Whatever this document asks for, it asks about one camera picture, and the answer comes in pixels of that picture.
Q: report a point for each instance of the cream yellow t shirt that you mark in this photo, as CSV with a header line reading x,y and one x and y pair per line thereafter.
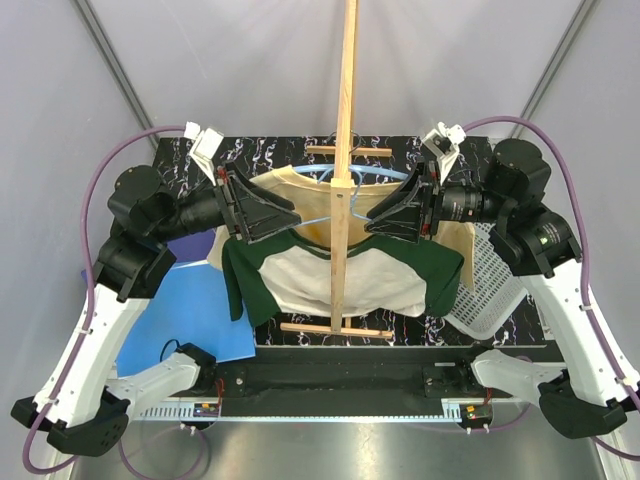
x,y
308,196

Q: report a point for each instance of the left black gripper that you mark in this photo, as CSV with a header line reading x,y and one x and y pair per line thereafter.
x,y
248,217

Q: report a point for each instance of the light blue wire hanger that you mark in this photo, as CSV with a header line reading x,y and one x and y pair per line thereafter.
x,y
353,197

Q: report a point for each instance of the white plastic basket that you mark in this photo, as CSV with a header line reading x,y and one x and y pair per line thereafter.
x,y
480,312

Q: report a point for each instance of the black marbled mat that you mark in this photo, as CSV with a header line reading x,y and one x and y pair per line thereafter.
x,y
257,155

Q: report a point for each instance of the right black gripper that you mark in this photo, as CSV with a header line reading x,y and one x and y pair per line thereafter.
x,y
415,209

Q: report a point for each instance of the light blue plastic hanger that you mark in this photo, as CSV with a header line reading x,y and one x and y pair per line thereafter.
x,y
370,172

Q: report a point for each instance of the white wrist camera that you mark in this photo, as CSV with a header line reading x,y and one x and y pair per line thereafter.
x,y
205,143
444,142

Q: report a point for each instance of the blue folder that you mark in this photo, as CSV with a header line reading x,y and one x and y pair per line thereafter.
x,y
190,306

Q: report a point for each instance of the green and white t shirt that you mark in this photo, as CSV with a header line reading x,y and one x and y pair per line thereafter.
x,y
289,274

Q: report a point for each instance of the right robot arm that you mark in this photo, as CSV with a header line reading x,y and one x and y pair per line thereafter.
x,y
592,395

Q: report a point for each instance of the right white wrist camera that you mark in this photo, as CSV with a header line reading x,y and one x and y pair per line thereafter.
x,y
444,142

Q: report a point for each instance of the purple folder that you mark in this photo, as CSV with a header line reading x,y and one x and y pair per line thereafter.
x,y
192,248

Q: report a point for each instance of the white slotted cable duct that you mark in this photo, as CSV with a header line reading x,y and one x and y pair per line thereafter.
x,y
192,412

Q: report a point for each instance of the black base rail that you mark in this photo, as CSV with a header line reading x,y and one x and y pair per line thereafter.
x,y
334,382

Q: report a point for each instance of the wooden hanger stand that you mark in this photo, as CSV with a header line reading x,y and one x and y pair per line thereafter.
x,y
341,186

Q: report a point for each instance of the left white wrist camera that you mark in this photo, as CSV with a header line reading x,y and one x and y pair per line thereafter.
x,y
205,143

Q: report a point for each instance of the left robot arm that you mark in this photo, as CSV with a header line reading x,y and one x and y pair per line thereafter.
x,y
83,411

